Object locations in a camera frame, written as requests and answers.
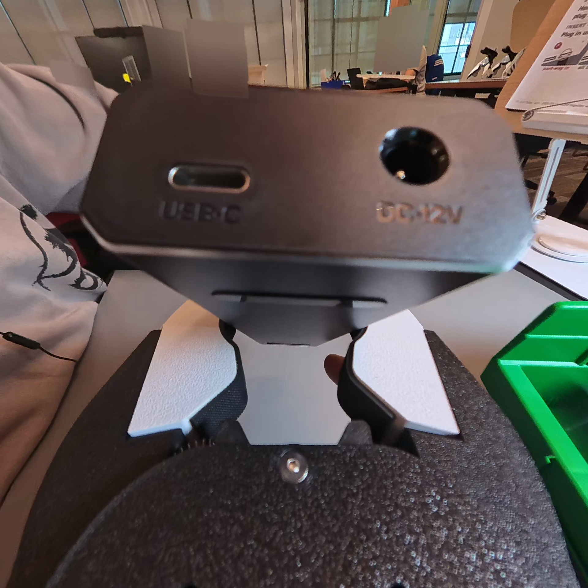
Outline thin black wire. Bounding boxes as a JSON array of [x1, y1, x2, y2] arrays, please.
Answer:
[[0, 330, 78, 364]]

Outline idle hand-held gripper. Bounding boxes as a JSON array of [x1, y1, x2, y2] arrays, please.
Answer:
[[498, 45, 525, 78], [468, 46, 499, 78]]

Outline black computer tower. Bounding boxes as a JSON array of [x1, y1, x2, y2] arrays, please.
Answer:
[[75, 25, 192, 93]]

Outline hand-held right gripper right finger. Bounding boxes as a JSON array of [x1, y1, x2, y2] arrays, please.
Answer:
[[337, 309, 461, 443]]

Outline wooden background table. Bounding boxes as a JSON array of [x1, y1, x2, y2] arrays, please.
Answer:
[[312, 76, 511, 99]]

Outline person's right hand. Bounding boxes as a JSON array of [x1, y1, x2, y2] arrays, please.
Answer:
[[323, 353, 346, 386]]

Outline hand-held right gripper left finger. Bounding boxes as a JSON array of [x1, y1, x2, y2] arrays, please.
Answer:
[[128, 301, 250, 438]]

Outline white document stand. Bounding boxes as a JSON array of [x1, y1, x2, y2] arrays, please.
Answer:
[[494, 0, 588, 300]]

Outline glass window wall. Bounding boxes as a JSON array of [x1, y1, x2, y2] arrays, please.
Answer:
[[307, 0, 479, 89]]

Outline person's grey printed hoodie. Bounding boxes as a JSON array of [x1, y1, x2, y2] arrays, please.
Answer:
[[0, 184, 110, 506]]

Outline black usb hub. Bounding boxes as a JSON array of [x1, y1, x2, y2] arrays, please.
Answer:
[[80, 86, 536, 346]]

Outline printed instruction sheet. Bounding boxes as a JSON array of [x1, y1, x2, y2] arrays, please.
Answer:
[[505, 0, 588, 113]]

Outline green plastic bin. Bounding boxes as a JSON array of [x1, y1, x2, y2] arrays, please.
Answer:
[[480, 301, 588, 576]]

